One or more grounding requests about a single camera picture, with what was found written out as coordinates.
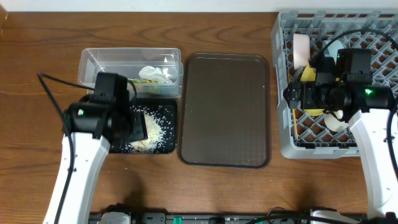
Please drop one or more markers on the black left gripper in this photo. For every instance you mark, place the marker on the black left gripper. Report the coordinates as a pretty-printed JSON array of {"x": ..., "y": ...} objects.
[{"x": 138, "y": 128}]

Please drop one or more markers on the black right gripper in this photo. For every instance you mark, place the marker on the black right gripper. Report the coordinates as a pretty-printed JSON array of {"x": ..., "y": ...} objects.
[{"x": 309, "y": 89}]

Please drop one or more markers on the yellow plate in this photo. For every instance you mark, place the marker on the yellow plate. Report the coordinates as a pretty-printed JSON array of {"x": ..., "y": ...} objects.
[{"x": 309, "y": 75}]

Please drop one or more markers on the pile of rice leftovers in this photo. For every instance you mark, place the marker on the pile of rice leftovers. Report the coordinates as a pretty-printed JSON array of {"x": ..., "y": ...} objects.
[{"x": 160, "y": 124}]

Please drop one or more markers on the pale green cup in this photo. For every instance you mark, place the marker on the pale green cup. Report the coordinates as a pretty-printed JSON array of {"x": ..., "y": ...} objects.
[{"x": 333, "y": 123}]

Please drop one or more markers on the green snack wrapper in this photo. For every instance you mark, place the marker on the green snack wrapper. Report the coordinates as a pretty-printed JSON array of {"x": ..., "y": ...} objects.
[{"x": 146, "y": 86}]

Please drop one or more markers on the white bowl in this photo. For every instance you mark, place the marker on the white bowl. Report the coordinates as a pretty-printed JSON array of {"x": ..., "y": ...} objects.
[{"x": 301, "y": 50}]

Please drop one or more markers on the light blue bowl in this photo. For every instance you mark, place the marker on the light blue bowl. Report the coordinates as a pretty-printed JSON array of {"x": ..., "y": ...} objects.
[{"x": 332, "y": 50}]

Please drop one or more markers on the white tissue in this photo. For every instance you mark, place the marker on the white tissue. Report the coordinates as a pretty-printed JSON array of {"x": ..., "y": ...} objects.
[{"x": 155, "y": 74}]

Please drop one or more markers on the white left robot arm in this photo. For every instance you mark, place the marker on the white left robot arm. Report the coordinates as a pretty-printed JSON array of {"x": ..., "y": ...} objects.
[{"x": 90, "y": 130}]

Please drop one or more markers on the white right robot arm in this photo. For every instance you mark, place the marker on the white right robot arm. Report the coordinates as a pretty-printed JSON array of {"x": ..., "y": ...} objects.
[{"x": 371, "y": 113}]

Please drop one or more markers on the black food waste tray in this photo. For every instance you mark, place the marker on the black food waste tray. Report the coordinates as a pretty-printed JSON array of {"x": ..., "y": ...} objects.
[{"x": 147, "y": 101}]

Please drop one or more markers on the grey dishwasher rack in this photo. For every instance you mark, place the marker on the grey dishwasher rack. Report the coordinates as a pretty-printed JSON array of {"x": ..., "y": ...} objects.
[{"x": 315, "y": 140}]

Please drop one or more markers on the clear plastic waste bin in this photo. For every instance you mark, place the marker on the clear plastic waste bin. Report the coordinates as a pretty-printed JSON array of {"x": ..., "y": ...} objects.
[{"x": 128, "y": 61}]

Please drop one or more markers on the brown serving tray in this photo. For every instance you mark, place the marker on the brown serving tray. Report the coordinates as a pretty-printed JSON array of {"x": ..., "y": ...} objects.
[{"x": 226, "y": 111}]

